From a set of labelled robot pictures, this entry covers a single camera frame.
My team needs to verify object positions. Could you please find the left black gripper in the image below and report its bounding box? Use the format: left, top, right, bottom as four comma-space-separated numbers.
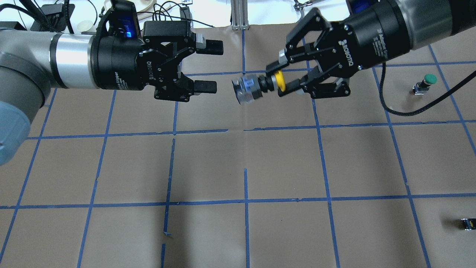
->
91, 20, 224, 102

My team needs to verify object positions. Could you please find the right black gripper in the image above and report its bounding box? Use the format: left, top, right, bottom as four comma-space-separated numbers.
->
266, 4, 411, 99

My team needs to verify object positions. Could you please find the yellow push button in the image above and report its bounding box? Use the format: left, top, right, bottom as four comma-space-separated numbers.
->
232, 71, 287, 105

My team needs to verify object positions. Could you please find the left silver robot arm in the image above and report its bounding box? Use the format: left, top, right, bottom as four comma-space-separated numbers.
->
1, 20, 224, 165

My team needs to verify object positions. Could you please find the green push button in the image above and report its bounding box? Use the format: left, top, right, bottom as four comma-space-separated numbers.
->
412, 74, 438, 96

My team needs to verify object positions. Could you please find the black power adapter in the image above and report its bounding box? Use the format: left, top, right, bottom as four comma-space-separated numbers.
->
180, 5, 193, 28

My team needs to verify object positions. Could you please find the beige plate stack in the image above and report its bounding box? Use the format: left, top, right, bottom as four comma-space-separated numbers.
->
131, 0, 156, 12

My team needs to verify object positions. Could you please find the white paper cup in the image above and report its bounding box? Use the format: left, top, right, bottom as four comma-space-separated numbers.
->
77, 20, 94, 32

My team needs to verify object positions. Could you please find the brown paper table cover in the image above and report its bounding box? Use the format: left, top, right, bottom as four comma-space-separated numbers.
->
1, 25, 475, 268

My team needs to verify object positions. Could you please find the aluminium frame post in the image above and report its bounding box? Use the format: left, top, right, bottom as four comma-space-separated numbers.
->
231, 0, 250, 31

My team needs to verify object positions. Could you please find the wrist camera black housing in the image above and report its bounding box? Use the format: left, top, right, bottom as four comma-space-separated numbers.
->
96, 0, 142, 39

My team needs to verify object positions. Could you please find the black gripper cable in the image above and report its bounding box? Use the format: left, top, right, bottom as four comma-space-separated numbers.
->
379, 63, 476, 116

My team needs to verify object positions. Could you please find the black button switch block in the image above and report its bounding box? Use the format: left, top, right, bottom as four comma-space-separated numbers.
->
460, 218, 476, 231

